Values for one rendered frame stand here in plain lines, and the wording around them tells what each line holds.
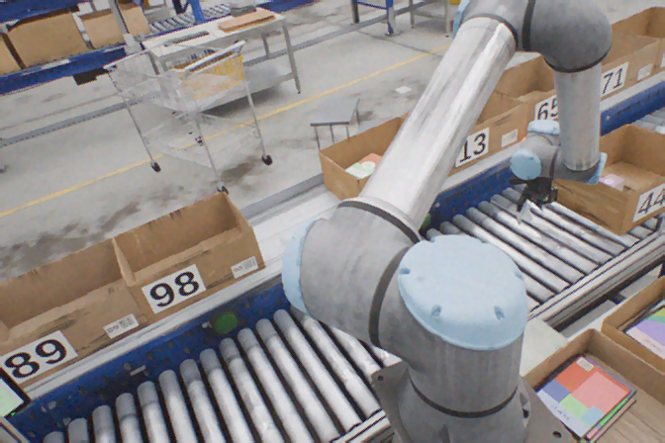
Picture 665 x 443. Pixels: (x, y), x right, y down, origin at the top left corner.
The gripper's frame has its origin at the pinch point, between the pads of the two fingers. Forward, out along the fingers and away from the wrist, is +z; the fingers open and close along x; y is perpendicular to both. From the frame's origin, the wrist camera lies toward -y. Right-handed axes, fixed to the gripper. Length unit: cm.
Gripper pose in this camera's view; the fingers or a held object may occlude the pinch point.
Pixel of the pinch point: (528, 216)
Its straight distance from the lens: 180.9
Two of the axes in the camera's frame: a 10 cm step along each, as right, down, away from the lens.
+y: 4.9, 4.5, -7.4
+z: 1.6, 7.9, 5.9
